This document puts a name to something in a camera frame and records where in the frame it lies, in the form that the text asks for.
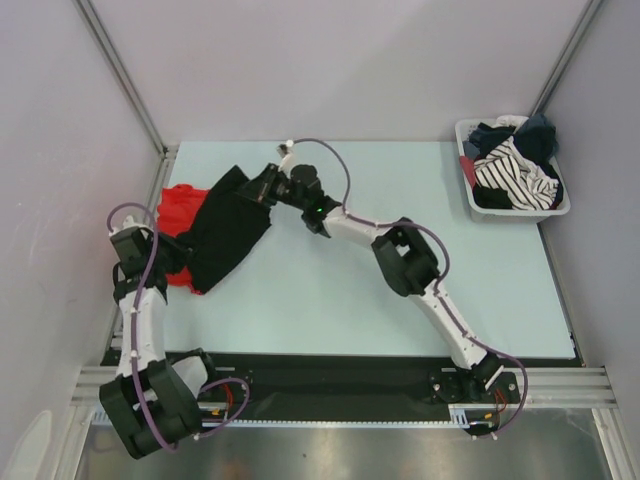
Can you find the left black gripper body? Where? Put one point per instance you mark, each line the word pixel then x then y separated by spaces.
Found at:
pixel 171 256

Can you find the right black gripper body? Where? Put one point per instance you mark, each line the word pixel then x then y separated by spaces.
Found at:
pixel 277 187

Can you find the black tank top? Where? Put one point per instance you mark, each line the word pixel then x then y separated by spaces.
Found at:
pixel 224 231

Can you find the red tank top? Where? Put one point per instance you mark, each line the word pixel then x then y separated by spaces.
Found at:
pixel 178 207

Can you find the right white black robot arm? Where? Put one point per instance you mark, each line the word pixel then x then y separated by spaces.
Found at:
pixel 407 263

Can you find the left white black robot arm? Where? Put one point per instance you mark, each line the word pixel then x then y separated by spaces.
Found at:
pixel 152 401

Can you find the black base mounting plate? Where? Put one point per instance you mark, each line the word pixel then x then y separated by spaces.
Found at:
pixel 303 388

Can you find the pink garment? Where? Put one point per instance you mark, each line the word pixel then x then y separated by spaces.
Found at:
pixel 467 167

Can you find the black garment in basket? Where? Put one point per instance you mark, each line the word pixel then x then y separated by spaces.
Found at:
pixel 490 198

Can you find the white laundry basket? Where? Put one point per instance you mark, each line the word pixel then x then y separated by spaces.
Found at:
pixel 463 129

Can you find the white garment in basket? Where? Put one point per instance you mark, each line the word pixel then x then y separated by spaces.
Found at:
pixel 510 121

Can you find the striped white black garment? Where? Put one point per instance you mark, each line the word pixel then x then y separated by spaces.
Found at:
pixel 527 186

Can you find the blue denim garment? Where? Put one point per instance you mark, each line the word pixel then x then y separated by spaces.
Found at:
pixel 535 140

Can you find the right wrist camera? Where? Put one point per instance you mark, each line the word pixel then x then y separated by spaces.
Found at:
pixel 286 152

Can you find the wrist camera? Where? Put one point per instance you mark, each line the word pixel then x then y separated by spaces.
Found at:
pixel 128 223
pixel 286 152

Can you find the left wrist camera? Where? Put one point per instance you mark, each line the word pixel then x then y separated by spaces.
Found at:
pixel 128 223

